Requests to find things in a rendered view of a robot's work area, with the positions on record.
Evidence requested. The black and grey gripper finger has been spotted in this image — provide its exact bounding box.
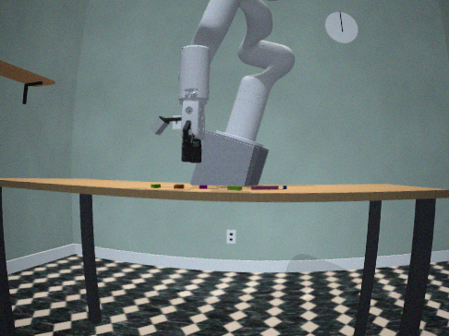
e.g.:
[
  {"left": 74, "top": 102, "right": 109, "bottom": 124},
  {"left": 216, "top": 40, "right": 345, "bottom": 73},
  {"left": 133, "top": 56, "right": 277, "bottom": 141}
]
[
  {"left": 182, "top": 121, "right": 195, "bottom": 162},
  {"left": 193, "top": 138, "right": 201, "bottom": 162}
]

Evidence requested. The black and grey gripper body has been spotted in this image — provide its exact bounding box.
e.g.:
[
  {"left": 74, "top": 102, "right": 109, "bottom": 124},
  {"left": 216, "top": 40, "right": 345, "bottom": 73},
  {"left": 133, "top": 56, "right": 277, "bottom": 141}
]
[{"left": 180, "top": 100, "right": 207, "bottom": 140}]

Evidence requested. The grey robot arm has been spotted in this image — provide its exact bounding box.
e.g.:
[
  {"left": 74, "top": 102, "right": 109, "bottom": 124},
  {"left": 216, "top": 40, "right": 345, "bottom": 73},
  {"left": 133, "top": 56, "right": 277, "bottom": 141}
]
[{"left": 178, "top": 0, "right": 295, "bottom": 147}]

